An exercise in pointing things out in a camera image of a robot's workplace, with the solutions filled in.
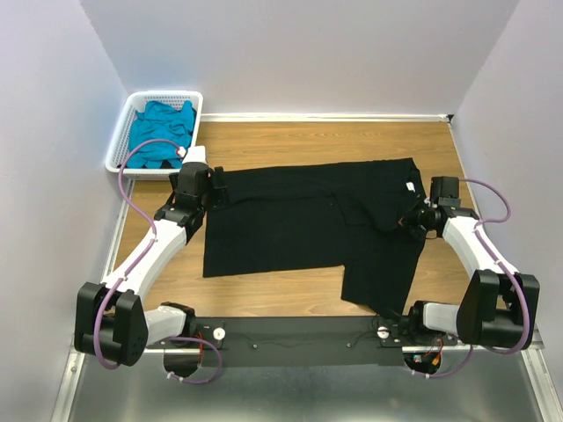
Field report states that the black t shirt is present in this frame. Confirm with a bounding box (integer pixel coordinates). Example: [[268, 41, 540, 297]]
[[203, 158, 425, 318]]

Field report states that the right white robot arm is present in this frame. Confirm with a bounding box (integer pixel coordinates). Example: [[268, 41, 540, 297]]
[[399, 176, 540, 354]]

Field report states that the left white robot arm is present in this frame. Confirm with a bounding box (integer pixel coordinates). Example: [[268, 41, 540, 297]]
[[74, 162, 229, 369]]

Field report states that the blue t shirt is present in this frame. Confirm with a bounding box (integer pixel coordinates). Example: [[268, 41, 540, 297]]
[[127, 100, 196, 170]]

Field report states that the white plastic basket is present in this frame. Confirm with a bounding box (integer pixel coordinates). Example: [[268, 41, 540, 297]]
[[106, 91, 203, 180]]

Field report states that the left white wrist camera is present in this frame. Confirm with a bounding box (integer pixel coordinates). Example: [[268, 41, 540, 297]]
[[176, 146, 207, 164]]

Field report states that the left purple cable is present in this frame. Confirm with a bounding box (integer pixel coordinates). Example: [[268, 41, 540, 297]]
[[93, 139, 223, 384]]

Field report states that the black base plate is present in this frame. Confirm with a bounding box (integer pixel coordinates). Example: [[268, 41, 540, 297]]
[[144, 315, 458, 368]]

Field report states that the aluminium rail frame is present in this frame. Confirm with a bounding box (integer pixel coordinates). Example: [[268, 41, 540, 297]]
[[50, 178, 563, 422]]

